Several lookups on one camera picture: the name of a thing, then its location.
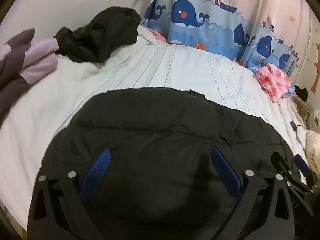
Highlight black crumpled garment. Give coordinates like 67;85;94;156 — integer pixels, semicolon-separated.
54;6;141;64

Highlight purple folded blanket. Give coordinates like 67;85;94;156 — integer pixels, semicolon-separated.
0;28;59;128

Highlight beige clothes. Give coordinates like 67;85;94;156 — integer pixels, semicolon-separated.
292;95;320;130

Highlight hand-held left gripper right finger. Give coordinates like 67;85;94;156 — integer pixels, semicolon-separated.
210;146;295;240

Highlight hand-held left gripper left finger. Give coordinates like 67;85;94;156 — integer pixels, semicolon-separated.
27;148;112;240

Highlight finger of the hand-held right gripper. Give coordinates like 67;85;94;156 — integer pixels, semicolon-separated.
271;152;313;198
294;154;318;189

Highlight black charger cable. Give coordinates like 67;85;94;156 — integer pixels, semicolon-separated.
289;120;308;140

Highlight white striped duvet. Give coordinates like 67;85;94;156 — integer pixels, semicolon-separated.
0;25;310;230

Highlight whale print curtain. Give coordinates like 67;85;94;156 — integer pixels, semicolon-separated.
141;0;313;78

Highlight black puffer jacket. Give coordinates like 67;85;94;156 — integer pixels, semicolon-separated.
27;87;304;240

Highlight small pink cloth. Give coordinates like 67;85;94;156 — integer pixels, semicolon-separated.
147;27;168;42

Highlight dark cloth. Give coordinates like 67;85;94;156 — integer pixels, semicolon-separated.
295;86;309;100

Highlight cream cloth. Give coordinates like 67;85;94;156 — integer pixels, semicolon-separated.
305;129;320;170

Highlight pink checked cloth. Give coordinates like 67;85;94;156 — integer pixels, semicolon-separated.
254;64;295;103

